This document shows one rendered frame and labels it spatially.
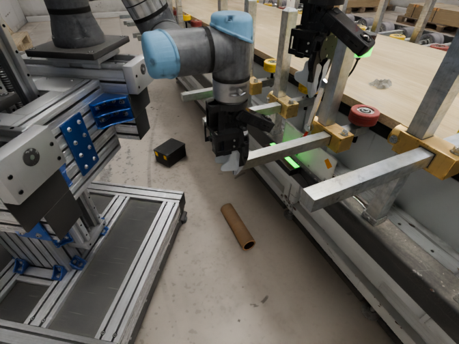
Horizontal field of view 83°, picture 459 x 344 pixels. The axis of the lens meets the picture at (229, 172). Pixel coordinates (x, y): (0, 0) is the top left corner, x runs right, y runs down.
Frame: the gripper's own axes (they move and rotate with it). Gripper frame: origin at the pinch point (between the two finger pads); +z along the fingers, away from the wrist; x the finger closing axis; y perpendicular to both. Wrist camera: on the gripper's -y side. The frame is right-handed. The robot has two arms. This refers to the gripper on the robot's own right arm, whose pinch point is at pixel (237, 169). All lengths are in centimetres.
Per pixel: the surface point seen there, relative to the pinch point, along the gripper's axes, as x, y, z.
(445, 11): -331, -643, 38
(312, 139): 0.7, -22.9, -3.8
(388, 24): -107, -182, -4
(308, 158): -5.0, -29.2, 8.6
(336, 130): 1.0, -30.9, -5.0
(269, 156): 1.5, -8.6, -2.7
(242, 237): -28, -20, 75
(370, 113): 1.9, -41.6, -8.5
